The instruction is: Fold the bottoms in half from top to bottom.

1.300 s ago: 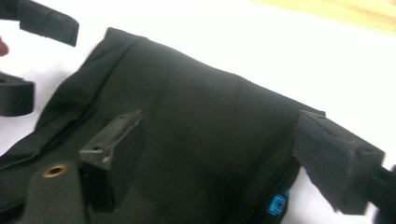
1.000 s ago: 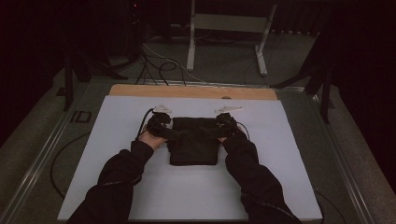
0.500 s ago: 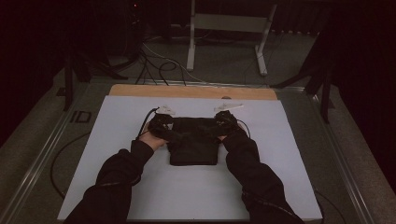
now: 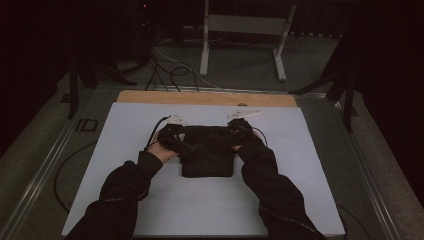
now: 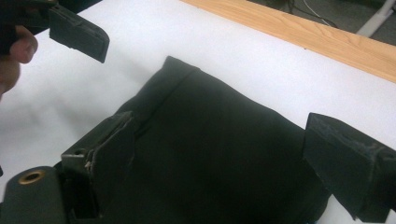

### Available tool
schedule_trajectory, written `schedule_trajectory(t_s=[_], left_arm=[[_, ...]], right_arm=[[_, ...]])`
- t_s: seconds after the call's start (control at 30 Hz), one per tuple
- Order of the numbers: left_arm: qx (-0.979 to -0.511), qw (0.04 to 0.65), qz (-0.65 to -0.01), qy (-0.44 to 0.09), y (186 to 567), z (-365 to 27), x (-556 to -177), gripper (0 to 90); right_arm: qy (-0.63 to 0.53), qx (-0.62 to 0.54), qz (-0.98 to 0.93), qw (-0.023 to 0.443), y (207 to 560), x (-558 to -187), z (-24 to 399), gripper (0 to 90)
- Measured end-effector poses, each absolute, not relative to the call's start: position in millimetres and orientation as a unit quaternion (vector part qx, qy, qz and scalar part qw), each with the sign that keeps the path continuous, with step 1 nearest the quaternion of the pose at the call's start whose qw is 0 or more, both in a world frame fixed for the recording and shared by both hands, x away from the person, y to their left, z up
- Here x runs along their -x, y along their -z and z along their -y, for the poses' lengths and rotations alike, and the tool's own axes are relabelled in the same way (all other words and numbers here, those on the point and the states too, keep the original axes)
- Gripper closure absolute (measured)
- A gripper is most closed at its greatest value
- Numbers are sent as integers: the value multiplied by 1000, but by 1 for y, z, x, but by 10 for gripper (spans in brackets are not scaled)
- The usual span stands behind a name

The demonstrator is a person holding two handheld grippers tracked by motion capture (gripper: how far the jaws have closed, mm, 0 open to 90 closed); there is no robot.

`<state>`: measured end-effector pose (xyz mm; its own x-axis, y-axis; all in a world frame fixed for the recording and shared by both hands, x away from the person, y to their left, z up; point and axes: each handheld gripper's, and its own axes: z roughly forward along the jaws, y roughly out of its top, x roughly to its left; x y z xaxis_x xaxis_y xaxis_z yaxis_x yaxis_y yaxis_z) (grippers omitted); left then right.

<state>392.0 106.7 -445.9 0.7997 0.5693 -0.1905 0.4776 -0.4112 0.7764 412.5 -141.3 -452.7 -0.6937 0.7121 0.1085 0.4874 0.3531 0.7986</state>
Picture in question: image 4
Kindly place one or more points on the white metal stand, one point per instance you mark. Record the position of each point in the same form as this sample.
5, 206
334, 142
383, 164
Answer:
245, 25

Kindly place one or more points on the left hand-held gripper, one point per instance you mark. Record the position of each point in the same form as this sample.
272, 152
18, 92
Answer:
170, 136

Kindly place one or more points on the black stand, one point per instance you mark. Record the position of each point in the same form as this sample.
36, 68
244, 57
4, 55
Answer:
348, 96
75, 90

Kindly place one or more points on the person's left hand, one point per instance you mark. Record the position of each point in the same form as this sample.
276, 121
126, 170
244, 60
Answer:
161, 155

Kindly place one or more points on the black garment with blue print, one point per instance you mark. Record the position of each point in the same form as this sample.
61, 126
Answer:
208, 156

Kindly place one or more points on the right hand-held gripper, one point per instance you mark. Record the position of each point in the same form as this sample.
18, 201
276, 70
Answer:
240, 130

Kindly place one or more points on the person's right hand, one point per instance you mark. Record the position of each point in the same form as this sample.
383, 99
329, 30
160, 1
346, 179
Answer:
236, 147

